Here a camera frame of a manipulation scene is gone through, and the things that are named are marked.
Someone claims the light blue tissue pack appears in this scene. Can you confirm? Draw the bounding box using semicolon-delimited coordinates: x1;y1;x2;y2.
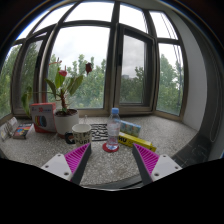
120;121;141;137

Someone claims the red and white box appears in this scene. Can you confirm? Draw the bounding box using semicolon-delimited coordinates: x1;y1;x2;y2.
30;103;56;133

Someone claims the black patterned trivet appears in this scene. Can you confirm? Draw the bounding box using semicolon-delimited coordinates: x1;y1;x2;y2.
91;124;108;141

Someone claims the yellow glue box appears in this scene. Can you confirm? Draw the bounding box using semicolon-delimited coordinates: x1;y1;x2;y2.
118;132;156;152

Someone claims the white flower pot with plant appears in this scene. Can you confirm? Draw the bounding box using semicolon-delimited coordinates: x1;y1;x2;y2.
21;59;92;137

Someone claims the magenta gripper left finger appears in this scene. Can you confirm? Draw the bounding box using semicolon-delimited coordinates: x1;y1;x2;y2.
42;143;91;185

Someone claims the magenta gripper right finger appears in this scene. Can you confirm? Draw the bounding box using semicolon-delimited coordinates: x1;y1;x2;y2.
132;144;181;185

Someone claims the colourful crayon box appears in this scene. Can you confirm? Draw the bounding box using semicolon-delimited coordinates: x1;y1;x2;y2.
13;123;33;139

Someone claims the clear plastic water bottle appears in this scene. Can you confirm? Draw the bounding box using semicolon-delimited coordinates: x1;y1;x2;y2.
107;108;121;145

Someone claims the window frame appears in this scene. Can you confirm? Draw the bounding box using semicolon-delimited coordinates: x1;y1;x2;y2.
0;0;186;122

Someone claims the small white yellow packet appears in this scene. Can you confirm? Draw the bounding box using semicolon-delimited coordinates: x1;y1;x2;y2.
0;117;18;141

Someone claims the white mug with black handle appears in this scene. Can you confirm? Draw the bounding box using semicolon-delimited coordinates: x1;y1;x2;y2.
65;124;92;147

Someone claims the red round coaster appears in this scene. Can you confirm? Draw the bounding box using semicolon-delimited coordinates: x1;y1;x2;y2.
102;143;119;153

